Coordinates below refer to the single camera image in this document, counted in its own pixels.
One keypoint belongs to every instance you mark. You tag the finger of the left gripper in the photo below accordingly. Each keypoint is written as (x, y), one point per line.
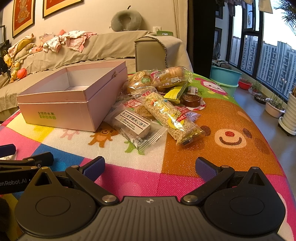
(7, 150)
(41, 160)

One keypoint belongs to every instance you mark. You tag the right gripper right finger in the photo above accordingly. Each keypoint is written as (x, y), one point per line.
(215, 179)

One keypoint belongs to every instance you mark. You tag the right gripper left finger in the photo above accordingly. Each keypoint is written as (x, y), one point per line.
(84, 177)

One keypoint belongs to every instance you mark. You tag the rice cracker bar packet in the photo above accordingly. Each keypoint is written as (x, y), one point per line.
(178, 126)

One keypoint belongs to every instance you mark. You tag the clear biscuit packet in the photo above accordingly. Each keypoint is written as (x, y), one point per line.
(138, 130)

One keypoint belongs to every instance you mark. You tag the pink cardboard gift box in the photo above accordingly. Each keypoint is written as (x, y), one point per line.
(75, 97)

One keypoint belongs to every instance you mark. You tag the brown swirl lollipop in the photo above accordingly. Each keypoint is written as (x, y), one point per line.
(192, 99)

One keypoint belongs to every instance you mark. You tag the yellow snack stick packet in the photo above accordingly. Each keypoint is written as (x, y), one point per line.
(174, 95)

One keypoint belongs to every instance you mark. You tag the bread bun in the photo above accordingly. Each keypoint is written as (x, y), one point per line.
(172, 76)

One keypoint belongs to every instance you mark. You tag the round pastry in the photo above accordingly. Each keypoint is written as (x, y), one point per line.
(138, 80)

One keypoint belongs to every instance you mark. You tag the colourful cartoon play mat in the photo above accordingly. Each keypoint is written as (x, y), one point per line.
(165, 168)

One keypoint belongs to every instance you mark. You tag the orange toy ball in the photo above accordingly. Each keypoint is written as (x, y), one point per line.
(22, 73)

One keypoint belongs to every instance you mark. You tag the green plastic bucket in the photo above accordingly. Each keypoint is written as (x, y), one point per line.
(230, 89)

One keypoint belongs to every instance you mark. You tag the white plant pot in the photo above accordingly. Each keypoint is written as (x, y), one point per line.
(272, 110)

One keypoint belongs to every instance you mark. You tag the yellow plush toys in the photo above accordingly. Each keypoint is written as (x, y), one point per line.
(16, 54)

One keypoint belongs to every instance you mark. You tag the white ribbed planter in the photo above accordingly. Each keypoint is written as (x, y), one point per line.
(288, 121)

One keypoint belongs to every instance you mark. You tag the red plastic basin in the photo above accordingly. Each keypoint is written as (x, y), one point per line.
(244, 84)

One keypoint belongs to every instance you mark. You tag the teal plastic bucket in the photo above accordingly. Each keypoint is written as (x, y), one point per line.
(225, 76)

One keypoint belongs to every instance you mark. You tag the pile of baby clothes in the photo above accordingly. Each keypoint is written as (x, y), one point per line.
(74, 40)

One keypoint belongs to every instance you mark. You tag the beige covered sofa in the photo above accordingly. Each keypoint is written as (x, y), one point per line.
(139, 49)

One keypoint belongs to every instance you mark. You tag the red framed picture left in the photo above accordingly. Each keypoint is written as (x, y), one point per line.
(23, 16)

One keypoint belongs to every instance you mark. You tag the red framed picture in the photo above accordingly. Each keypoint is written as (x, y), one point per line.
(52, 6)
(23, 16)

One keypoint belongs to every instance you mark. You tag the red framed picture right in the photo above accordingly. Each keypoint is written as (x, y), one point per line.
(52, 6)

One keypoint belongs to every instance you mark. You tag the green label sign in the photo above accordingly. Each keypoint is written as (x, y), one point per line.
(164, 33)

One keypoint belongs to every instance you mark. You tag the grey neck pillow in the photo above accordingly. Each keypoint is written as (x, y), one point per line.
(126, 20)

